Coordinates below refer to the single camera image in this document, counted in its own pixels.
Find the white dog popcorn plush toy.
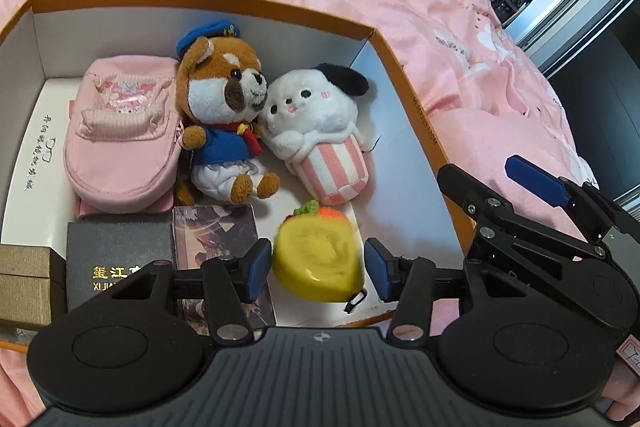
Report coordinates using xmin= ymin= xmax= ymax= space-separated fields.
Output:
xmin=257 ymin=63 xmax=373 ymax=206

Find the orange cardboard box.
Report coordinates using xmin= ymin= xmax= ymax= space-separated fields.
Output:
xmin=0 ymin=0 xmax=478 ymax=348

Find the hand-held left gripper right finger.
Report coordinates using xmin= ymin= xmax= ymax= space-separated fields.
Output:
xmin=364 ymin=238 xmax=501 ymax=343

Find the colourful crochet fruit charm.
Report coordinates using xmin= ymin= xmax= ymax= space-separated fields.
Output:
xmin=271 ymin=201 xmax=368 ymax=313

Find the illustrated card box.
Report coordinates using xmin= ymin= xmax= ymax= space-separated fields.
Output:
xmin=171 ymin=204 xmax=278 ymax=338

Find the pink fabric pouch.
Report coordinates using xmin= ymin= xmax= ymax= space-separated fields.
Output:
xmin=64 ymin=56 xmax=183 ymax=220

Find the gold brown box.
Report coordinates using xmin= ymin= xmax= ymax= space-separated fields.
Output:
xmin=0 ymin=244 xmax=68 ymax=328

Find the red panda plush toy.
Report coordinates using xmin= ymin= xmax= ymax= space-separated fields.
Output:
xmin=172 ymin=21 xmax=282 ymax=204

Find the long white box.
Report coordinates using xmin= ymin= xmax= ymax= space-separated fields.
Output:
xmin=5 ymin=77 xmax=93 ymax=243

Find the pink cloud print blanket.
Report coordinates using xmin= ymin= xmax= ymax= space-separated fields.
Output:
xmin=0 ymin=0 xmax=640 ymax=427

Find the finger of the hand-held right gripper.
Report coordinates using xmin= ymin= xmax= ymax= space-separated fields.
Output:
xmin=437 ymin=164 xmax=606 ymax=260
xmin=505 ymin=155 xmax=640 ymax=248

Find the black box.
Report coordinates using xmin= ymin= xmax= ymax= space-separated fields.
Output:
xmin=66 ymin=219 xmax=177 ymax=313

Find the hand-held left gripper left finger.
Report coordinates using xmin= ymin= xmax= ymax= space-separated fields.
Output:
xmin=107 ymin=238 xmax=273 ymax=345

